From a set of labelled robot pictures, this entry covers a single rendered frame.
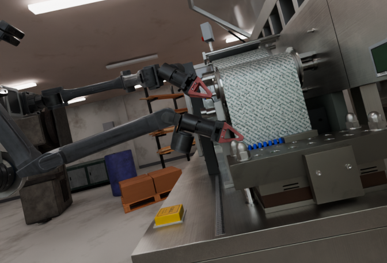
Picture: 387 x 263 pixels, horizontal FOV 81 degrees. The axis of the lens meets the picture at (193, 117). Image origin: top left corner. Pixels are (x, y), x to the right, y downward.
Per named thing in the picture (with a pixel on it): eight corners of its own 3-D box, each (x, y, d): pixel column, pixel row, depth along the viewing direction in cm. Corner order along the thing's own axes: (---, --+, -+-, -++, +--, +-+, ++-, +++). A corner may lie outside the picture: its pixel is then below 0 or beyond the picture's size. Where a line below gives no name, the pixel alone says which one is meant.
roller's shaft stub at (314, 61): (293, 76, 80) (290, 64, 80) (313, 71, 79) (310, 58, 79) (298, 73, 75) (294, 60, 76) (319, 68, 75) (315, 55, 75)
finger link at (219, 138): (241, 149, 70) (212, 140, 71) (238, 147, 78) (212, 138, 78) (247, 128, 70) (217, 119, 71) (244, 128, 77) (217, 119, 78)
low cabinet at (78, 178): (128, 171, 889) (124, 152, 891) (113, 183, 702) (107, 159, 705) (78, 184, 880) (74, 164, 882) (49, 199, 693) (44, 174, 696)
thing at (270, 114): (239, 155, 73) (226, 99, 74) (313, 138, 71) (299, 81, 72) (239, 155, 73) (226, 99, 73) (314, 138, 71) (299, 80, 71)
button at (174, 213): (162, 216, 69) (159, 208, 69) (184, 211, 68) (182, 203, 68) (155, 227, 62) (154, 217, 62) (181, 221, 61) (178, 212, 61)
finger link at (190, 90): (206, 103, 76) (182, 90, 77) (207, 106, 83) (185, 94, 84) (216, 86, 76) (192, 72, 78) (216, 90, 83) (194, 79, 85)
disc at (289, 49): (289, 91, 85) (280, 52, 85) (291, 91, 85) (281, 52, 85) (306, 88, 71) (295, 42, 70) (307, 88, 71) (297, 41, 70)
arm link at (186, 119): (180, 111, 72) (183, 111, 78) (174, 132, 72) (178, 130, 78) (201, 117, 71) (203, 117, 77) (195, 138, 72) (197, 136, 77)
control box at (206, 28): (204, 45, 140) (201, 29, 141) (215, 41, 138) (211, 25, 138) (201, 41, 134) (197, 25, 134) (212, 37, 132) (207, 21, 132)
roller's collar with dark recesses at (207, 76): (205, 88, 109) (201, 75, 109) (217, 84, 108) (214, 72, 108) (204, 86, 102) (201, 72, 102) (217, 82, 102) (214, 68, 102)
